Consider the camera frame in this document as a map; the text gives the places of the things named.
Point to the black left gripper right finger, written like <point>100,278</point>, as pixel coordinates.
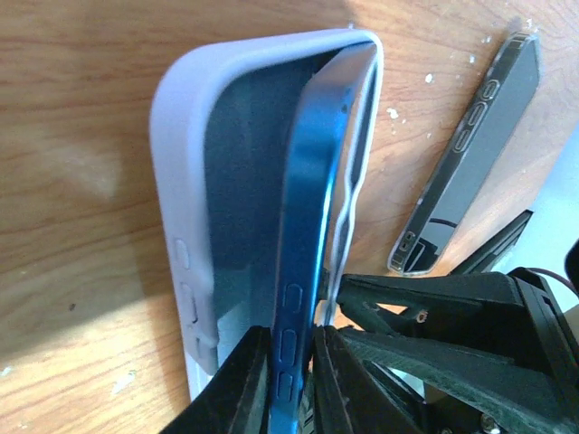
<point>346,399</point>

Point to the clear magsafe phone case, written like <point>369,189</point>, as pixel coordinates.
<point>470,158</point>

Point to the black smartphone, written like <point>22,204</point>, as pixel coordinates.
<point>479,158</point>

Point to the blue smartphone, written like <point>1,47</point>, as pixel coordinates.
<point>329,139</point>

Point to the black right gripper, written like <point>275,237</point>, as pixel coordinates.
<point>519,400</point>

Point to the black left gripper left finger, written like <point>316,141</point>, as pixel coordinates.
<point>236,399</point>

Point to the lilac phone case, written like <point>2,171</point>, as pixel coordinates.
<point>218,130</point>

